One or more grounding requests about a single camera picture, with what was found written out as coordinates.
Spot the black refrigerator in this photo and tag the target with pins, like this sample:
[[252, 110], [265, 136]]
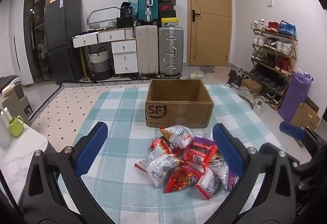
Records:
[[63, 35]]

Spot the white drawer desk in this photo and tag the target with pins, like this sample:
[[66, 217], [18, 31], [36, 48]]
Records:
[[125, 46]]

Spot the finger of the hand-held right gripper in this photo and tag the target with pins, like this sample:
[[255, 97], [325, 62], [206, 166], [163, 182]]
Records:
[[291, 130], [302, 175]]

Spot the oval mirror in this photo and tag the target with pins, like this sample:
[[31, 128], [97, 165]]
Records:
[[102, 18]]

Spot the red and black shoe box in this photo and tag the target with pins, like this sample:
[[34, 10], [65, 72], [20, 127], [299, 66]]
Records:
[[166, 7]]

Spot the oval floor mat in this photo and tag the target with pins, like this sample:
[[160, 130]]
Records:
[[217, 77]]

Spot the white plastic basket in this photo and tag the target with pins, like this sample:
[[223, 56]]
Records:
[[112, 24]]

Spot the beige suitcase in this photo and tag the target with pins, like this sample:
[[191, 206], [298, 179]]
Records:
[[147, 50]]

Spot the shoe rack with shoes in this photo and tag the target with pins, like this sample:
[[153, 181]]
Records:
[[283, 64]]

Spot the dark glass display cabinet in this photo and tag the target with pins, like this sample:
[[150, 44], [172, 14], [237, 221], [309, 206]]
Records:
[[34, 22]]

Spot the grey sofa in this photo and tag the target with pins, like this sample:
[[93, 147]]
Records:
[[12, 101]]

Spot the white wardrobe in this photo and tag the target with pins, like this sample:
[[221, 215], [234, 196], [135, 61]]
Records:
[[18, 35]]

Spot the pile of shoes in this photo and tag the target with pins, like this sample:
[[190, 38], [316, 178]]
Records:
[[237, 77]]

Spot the teal suitcase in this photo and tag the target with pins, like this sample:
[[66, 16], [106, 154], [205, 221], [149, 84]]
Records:
[[147, 1]]

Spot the small brown cardboard box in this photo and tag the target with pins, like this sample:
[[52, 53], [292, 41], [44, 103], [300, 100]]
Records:
[[251, 86]]

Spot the cream dotted rug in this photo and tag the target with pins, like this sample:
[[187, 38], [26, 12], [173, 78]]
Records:
[[71, 101]]

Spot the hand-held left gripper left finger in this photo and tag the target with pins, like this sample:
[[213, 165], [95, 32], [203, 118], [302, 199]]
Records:
[[89, 150]]

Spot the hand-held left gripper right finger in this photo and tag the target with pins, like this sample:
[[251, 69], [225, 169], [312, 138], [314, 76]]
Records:
[[227, 152]]

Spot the woven laundry basket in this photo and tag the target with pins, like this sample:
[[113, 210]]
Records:
[[99, 60]]

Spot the blue plastic bag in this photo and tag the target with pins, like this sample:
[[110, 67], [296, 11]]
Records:
[[134, 6]]

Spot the beige slipper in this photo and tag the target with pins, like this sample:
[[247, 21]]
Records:
[[196, 76]]

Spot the wooden door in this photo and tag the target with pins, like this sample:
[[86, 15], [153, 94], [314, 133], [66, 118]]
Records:
[[209, 35]]

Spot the green mug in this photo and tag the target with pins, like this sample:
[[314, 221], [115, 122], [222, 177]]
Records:
[[15, 127]]

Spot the silver suitcase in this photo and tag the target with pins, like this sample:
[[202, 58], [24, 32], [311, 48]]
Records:
[[170, 51]]

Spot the pile of snack packets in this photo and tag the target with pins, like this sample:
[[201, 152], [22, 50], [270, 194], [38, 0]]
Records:
[[163, 165]]

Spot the purple rolled mat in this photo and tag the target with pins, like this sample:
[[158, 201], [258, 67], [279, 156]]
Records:
[[295, 96]]

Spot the marble side table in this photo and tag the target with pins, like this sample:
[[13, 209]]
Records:
[[23, 155]]

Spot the black bag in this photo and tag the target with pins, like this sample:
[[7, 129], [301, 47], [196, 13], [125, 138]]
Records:
[[126, 22]]

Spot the stack of shoe boxes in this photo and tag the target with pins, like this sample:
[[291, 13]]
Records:
[[166, 0]]

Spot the wooden shoe rack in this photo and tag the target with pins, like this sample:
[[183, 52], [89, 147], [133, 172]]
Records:
[[277, 34]]

